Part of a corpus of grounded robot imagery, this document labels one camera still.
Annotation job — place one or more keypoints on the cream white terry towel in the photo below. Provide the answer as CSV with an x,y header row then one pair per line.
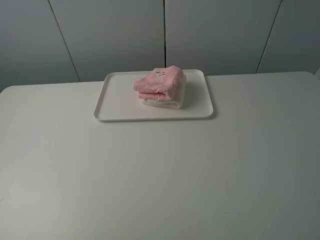
x,y
175,103

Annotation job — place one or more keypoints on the pink terry towel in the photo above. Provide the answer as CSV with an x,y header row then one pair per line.
x,y
161,84

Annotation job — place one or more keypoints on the white rectangular plastic tray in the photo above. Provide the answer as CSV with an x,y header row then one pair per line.
x,y
118,102

